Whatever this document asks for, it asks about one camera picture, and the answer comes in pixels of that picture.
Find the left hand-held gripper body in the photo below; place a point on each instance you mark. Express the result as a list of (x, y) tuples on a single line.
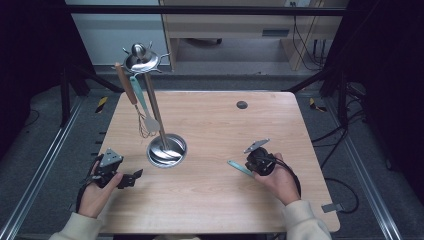
[(108, 170)]

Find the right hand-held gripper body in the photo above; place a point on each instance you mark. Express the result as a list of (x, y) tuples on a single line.
[(261, 161)]

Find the steel utensil stand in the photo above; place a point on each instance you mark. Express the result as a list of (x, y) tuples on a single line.
[(156, 113)]

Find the person's right hand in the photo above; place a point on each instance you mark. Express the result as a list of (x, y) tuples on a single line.
[(280, 185)]

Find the person's left hand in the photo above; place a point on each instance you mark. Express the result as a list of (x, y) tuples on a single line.
[(96, 200)]

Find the dark round table grommet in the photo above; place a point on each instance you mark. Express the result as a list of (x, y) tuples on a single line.
[(242, 105)]

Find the black metal stand legs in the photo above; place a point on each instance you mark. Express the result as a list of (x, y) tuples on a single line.
[(341, 100), (65, 100)]

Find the grey tape piece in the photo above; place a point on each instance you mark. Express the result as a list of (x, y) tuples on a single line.
[(331, 207)]

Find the black curtain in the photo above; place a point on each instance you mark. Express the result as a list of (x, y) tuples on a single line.
[(393, 83), (30, 66)]

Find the white cabinet panel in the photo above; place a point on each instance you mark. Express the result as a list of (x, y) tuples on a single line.
[(113, 33)]

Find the aluminium floor rail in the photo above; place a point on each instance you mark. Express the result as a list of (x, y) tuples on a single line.
[(366, 180), (40, 166)]

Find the black horizontal frame bar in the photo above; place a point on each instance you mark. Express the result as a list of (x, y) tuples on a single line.
[(200, 10)]

